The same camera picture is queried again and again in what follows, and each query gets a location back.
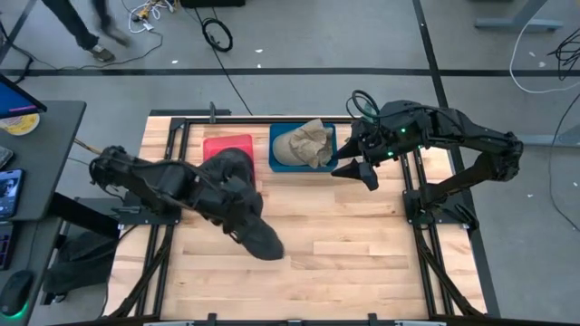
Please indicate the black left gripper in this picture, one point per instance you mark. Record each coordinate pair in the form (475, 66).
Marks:
(231, 204)

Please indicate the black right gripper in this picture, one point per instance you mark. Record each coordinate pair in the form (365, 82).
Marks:
(374, 140)

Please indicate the khaki cotton cap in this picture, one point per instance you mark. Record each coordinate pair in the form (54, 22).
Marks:
(312, 140)

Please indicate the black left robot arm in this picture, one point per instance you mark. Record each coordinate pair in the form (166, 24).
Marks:
(158, 181)

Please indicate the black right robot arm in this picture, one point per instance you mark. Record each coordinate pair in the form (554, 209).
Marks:
(476, 136)

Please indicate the red tray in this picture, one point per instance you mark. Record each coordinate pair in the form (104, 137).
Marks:
(226, 142)

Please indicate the blue tray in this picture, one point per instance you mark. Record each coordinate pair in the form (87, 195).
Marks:
(281, 128)

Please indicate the black table clamp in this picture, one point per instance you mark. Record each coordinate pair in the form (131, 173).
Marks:
(373, 319)
(211, 319)

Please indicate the black bag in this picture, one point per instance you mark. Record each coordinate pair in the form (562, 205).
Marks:
(81, 262)

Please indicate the grey desk foot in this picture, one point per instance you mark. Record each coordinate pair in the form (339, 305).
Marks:
(516, 22)
(544, 138)

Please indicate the dark grey desk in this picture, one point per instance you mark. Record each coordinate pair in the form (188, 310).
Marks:
(45, 172)

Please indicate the large black box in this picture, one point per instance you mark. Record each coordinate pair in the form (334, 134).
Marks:
(213, 3)

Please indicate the smartphone with lit screen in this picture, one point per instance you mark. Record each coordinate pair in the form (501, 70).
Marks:
(9, 192)

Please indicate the yellow round item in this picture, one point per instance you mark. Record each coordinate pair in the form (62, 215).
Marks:
(20, 124)

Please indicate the black keyboard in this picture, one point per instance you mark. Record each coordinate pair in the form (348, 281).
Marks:
(4, 246)

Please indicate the dark smartphone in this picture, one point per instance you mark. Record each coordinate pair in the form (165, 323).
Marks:
(4, 156)

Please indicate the black computer mouse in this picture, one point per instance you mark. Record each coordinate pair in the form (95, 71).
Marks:
(16, 290)

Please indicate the monitor with blue screen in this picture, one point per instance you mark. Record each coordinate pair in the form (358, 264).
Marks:
(13, 102)

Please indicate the person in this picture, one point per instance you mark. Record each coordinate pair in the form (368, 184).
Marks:
(72, 22)

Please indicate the black aluminium table frame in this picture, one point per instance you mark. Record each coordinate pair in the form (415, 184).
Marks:
(177, 129)

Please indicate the black edge clamp mount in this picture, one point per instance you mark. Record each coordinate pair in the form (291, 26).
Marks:
(212, 113)

